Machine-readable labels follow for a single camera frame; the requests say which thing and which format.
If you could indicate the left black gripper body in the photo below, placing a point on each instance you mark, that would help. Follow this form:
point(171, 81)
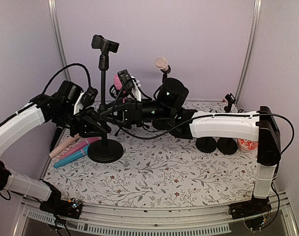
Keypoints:
point(74, 124)

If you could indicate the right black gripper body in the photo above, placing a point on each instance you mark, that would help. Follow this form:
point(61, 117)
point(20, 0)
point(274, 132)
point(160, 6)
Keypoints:
point(136, 115)

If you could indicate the beige microphone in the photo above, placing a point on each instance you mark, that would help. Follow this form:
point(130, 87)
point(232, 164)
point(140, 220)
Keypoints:
point(63, 145)
point(161, 63)

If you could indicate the short pink microphone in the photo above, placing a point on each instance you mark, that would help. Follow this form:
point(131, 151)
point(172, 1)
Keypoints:
point(79, 146)

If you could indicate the blue microphone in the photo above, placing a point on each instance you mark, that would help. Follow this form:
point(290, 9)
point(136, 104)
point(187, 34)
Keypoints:
point(72, 157)

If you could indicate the black microphone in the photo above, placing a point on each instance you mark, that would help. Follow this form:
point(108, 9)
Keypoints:
point(56, 136)

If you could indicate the round stand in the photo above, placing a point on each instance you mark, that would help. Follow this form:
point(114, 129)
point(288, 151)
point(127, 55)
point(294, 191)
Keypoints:
point(164, 76)
point(206, 144)
point(104, 150)
point(230, 98)
point(227, 146)

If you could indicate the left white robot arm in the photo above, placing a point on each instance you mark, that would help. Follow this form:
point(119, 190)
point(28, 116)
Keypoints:
point(70, 107)

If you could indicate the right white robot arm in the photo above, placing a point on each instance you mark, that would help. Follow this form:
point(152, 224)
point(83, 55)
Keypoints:
point(212, 131)

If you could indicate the tall pink microphone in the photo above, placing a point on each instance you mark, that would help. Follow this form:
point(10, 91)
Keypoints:
point(118, 86)

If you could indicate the floral table mat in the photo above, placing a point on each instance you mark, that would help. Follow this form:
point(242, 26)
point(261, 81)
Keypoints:
point(161, 172)

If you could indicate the orange patterned small bowl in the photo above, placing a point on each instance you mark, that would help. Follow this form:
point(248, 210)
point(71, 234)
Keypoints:
point(247, 145)

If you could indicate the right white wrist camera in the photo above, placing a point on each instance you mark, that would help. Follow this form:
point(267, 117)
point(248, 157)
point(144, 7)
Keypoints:
point(129, 83)

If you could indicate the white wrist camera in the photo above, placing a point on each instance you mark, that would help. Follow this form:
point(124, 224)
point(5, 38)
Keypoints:
point(85, 99)
point(129, 83)

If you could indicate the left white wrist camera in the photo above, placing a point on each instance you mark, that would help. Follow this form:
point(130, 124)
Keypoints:
point(85, 99)

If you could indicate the black tripod shock-mount stand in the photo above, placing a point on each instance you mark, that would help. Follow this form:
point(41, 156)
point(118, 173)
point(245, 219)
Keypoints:
point(114, 92)

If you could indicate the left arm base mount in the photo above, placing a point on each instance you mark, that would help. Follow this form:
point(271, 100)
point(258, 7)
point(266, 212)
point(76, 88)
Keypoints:
point(55, 205)

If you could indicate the front aluminium rail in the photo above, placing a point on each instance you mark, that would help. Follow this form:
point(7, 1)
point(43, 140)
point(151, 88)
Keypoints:
point(213, 220)

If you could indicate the left aluminium frame post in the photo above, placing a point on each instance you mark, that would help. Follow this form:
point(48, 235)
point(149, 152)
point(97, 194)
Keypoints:
point(57, 33)

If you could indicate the aluminium frame post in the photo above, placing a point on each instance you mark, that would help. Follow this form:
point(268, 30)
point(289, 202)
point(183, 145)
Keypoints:
point(249, 49)
point(57, 33)

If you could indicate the right aluminium frame post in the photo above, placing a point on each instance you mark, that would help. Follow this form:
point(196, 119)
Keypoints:
point(249, 49)

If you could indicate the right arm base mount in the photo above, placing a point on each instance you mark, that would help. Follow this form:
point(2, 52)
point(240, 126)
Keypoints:
point(249, 208)

